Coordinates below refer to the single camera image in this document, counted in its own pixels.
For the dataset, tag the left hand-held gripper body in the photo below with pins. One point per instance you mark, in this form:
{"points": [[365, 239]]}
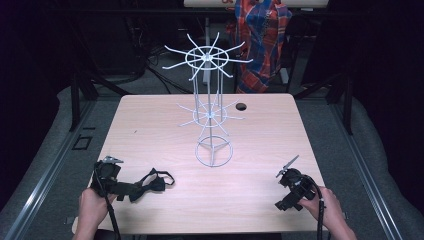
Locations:
{"points": [[106, 173]]}

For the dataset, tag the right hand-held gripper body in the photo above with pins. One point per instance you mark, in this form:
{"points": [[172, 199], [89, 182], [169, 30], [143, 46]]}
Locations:
{"points": [[296, 185]]}

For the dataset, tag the black bow tie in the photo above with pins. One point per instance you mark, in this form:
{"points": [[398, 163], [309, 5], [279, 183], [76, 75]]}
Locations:
{"points": [[151, 183]]}

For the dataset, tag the person's right hand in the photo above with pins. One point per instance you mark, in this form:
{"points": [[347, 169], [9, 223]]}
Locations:
{"points": [[328, 208]]}

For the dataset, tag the person's left hand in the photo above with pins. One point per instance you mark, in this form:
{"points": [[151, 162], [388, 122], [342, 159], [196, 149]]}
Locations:
{"points": [[91, 208]]}

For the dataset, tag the black metal stand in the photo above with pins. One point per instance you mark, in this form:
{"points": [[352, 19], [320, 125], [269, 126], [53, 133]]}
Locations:
{"points": [[343, 103], [78, 100]]}

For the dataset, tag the red blue plaid cloth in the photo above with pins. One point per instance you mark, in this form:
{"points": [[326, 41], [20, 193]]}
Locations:
{"points": [[263, 43]]}

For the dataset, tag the black square floor frame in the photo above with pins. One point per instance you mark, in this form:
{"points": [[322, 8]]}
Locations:
{"points": [[82, 142]]}

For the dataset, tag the aluminium floor rail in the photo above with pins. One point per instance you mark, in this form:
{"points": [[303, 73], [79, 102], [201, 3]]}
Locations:
{"points": [[43, 176], [366, 173]]}

